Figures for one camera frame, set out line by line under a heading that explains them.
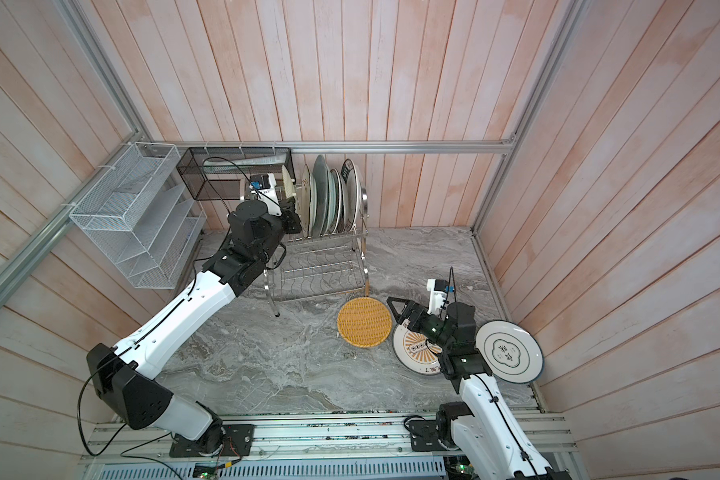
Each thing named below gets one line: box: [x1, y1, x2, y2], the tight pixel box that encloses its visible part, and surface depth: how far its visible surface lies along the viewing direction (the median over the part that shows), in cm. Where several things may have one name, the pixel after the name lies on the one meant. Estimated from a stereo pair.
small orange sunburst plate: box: [334, 169, 346, 234], surface depth 76 cm
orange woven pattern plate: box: [337, 297, 393, 348], surface depth 96 cm
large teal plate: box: [312, 154, 328, 238], surface depth 75 cm
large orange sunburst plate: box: [392, 321, 443, 376], surface depth 89 cm
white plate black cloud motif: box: [475, 320, 544, 384], surface depth 90 cm
